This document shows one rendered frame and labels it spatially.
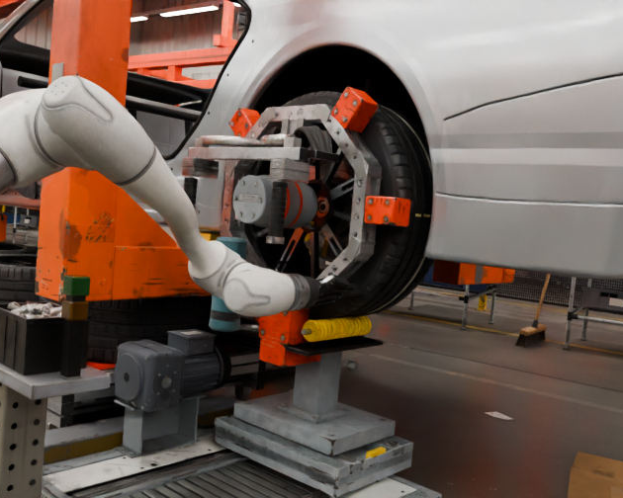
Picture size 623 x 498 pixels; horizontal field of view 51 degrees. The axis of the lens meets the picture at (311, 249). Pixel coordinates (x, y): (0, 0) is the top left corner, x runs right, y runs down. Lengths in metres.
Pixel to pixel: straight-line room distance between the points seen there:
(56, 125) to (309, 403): 1.20
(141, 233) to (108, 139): 0.99
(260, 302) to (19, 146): 0.58
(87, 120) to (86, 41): 0.89
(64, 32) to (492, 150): 1.21
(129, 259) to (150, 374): 0.36
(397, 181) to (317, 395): 0.69
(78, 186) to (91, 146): 0.82
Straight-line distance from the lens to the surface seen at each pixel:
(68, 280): 1.39
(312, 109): 1.80
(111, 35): 2.02
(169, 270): 2.12
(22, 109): 1.22
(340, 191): 1.84
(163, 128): 4.55
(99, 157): 1.13
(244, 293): 1.42
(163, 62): 11.27
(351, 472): 1.86
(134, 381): 1.93
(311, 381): 1.99
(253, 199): 1.71
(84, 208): 1.95
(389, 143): 1.74
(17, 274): 2.92
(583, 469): 2.63
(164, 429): 2.20
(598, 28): 1.57
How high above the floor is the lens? 0.83
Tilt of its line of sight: 3 degrees down
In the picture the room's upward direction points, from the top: 5 degrees clockwise
